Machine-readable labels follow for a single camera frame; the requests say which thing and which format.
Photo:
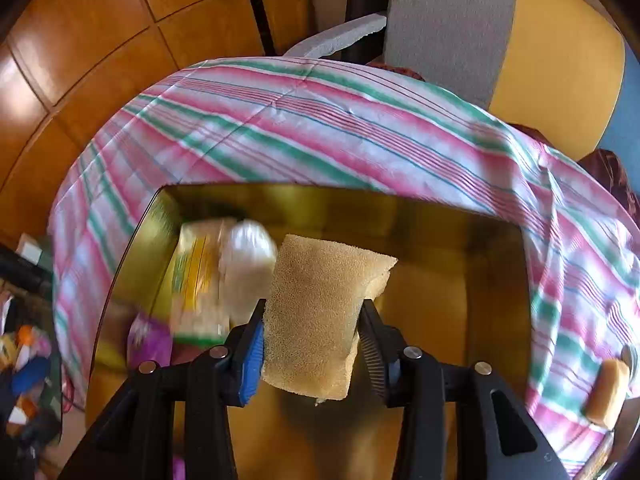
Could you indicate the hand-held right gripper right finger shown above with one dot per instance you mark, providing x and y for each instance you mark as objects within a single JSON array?
[{"x": 375, "y": 360}]

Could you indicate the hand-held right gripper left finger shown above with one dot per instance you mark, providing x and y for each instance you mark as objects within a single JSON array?
[{"x": 252, "y": 355}]

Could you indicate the yellow sponge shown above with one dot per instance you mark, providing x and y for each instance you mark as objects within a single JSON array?
[{"x": 315, "y": 320}]

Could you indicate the gold metal tin box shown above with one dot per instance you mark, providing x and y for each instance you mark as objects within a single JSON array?
[{"x": 450, "y": 310}]

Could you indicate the green label bread packet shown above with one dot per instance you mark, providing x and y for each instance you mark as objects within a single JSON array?
[{"x": 200, "y": 280}]

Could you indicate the white plastic wrapped item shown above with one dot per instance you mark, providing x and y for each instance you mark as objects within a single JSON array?
[{"x": 247, "y": 270}]

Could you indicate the purple snack packet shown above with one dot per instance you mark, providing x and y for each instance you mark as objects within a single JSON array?
[{"x": 150, "y": 337}]

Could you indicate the blue object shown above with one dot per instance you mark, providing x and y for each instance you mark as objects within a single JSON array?
[{"x": 30, "y": 376}]

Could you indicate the striped pink green tablecloth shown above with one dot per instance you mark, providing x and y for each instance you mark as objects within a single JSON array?
[{"x": 325, "y": 125}]

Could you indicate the dark red cloth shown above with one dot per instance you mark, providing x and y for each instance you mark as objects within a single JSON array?
[{"x": 605, "y": 170}]

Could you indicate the white foam piece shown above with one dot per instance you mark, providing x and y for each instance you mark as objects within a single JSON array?
[{"x": 340, "y": 35}]

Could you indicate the wooden panel cabinet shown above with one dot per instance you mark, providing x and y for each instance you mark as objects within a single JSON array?
[{"x": 100, "y": 60}]

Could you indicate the grey yellow blue chair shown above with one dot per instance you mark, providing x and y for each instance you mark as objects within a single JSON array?
[{"x": 550, "y": 60}]

